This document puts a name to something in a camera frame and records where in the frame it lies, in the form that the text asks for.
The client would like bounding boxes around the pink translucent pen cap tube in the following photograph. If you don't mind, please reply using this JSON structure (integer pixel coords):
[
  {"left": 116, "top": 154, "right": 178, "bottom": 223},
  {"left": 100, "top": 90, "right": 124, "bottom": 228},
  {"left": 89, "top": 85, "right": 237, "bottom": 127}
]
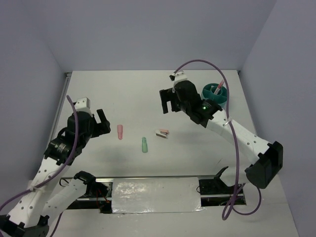
[{"left": 117, "top": 124, "right": 123, "bottom": 140}]

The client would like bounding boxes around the pink pen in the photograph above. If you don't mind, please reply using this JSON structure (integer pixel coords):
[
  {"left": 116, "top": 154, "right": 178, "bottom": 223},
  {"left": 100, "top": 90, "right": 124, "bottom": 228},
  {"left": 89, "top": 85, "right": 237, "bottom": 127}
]
[{"left": 214, "top": 80, "right": 225, "bottom": 95}]

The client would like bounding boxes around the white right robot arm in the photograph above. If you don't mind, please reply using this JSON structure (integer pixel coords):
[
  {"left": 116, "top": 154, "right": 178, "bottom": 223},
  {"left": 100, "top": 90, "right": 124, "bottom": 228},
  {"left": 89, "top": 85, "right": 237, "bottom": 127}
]
[{"left": 159, "top": 80, "right": 283, "bottom": 189}]

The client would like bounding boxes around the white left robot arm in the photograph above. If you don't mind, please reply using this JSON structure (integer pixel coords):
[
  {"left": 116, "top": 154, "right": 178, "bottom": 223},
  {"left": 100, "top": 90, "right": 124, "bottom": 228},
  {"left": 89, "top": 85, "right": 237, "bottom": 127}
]
[{"left": 0, "top": 109, "right": 111, "bottom": 237}]

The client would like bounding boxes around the teal round divided container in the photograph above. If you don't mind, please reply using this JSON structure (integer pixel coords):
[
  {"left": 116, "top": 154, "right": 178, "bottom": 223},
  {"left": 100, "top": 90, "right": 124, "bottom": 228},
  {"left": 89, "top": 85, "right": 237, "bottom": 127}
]
[{"left": 201, "top": 83, "right": 227, "bottom": 108}]

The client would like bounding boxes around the pink white stapler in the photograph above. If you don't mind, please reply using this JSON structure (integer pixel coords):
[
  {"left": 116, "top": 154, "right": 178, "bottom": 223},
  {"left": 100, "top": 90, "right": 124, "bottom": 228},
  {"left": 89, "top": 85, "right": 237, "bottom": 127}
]
[{"left": 155, "top": 129, "right": 169, "bottom": 138}]

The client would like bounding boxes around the green glue stick tube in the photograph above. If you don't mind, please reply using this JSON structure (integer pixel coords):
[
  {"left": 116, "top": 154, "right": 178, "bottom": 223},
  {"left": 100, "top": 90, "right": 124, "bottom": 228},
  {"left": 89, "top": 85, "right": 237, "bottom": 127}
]
[{"left": 142, "top": 137, "right": 148, "bottom": 153}]

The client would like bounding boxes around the silver foil cover plate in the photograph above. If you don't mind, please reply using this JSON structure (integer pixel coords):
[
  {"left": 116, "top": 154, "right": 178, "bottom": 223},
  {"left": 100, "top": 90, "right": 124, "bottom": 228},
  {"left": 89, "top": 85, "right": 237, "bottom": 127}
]
[{"left": 112, "top": 177, "right": 202, "bottom": 214}]

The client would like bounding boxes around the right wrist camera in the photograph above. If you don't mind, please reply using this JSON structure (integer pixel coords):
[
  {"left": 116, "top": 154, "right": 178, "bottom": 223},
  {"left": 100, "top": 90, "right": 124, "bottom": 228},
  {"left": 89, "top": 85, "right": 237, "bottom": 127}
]
[{"left": 169, "top": 71, "right": 188, "bottom": 85}]

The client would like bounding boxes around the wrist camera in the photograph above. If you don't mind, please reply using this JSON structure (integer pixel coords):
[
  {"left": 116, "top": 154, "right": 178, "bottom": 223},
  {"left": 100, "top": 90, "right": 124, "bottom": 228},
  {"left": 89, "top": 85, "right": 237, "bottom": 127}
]
[
  {"left": 74, "top": 97, "right": 91, "bottom": 113},
  {"left": 169, "top": 71, "right": 188, "bottom": 85}
]

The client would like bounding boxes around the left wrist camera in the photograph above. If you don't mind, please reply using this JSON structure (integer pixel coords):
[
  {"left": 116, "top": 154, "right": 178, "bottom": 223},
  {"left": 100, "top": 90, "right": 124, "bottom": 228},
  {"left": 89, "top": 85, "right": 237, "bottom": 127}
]
[{"left": 74, "top": 97, "right": 91, "bottom": 113}]

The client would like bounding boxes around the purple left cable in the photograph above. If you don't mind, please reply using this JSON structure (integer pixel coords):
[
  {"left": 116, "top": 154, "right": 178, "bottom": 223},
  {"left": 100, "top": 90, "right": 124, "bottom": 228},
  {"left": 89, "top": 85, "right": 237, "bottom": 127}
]
[{"left": 0, "top": 95, "right": 81, "bottom": 237}]

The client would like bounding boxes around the purple cable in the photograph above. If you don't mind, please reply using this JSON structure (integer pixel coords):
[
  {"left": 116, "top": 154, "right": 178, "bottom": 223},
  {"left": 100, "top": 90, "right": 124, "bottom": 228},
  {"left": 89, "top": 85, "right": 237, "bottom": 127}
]
[
  {"left": 0, "top": 95, "right": 81, "bottom": 237},
  {"left": 174, "top": 59, "right": 262, "bottom": 221}
]

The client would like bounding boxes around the aluminium table edge rail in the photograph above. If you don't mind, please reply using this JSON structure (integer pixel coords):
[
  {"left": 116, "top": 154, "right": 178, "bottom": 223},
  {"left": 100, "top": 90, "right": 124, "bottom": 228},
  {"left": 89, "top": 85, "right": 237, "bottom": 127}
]
[{"left": 49, "top": 72, "right": 72, "bottom": 141}]

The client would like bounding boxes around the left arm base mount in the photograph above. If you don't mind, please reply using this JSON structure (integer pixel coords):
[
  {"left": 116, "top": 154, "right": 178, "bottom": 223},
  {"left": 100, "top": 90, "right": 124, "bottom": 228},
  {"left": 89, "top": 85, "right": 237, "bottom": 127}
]
[{"left": 67, "top": 171, "right": 113, "bottom": 214}]

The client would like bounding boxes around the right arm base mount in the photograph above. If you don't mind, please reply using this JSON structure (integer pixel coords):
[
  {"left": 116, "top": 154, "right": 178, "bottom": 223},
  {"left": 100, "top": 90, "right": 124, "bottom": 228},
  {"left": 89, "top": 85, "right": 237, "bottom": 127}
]
[{"left": 196, "top": 166, "right": 234, "bottom": 207}]

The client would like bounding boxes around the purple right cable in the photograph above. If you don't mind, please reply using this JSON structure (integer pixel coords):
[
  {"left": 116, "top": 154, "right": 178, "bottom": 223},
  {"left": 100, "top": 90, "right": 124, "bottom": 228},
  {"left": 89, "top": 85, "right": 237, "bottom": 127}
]
[{"left": 174, "top": 59, "right": 262, "bottom": 221}]

